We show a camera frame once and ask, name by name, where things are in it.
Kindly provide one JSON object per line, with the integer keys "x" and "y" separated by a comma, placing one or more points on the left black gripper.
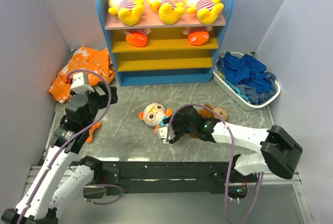
{"x": 103, "y": 99}

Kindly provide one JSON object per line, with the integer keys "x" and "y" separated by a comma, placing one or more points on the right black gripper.
{"x": 176, "y": 117}

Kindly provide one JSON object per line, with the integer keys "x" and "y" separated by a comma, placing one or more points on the plush purple dotted dress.
{"x": 91, "y": 132}

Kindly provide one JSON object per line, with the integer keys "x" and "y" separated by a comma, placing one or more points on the white plush blue dotted dress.
{"x": 154, "y": 114}

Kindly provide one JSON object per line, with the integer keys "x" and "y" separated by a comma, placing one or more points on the brown monkey plush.
{"x": 212, "y": 116}

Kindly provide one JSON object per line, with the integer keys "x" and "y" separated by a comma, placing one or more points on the boy doll striped shirt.
{"x": 197, "y": 35}

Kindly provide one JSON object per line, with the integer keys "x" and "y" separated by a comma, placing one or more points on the yellow frog plush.
{"x": 206, "y": 11}
{"x": 128, "y": 11}
{"x": 169, "y": 11}

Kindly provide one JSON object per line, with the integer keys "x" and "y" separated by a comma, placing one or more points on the yellow frog plush front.
{"x": 206, "y": 11}

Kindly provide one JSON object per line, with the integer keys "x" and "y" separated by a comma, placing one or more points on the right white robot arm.
{"x": 273, "y": 149}

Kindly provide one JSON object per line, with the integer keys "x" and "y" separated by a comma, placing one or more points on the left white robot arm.
{"x": 47, "y": 197}

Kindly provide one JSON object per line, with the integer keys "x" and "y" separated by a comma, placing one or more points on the blue pink yellow toy shelf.
{"x": 168, "y": 57}

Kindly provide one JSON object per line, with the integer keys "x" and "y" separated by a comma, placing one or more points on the white plastic laundry basket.
{"x": 260, "y": 99}

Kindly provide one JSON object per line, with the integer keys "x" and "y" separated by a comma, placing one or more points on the blue clothes pile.
{"x": 247, "y": 73}

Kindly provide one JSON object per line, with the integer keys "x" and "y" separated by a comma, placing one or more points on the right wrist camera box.
{"x": 163, "y": 135}

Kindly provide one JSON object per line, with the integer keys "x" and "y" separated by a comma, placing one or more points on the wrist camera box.
{"x": 80, "y": 83}
{"x": 163, "y": 135}

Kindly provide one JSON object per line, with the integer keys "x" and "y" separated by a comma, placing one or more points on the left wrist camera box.
{"x": 80, "y": 83}

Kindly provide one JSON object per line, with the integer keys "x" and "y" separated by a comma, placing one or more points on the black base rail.
{"x": 159, "y": 177}

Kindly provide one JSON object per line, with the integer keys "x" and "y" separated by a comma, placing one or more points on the aluminium frame rail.
{"x": 268, "y": 179}

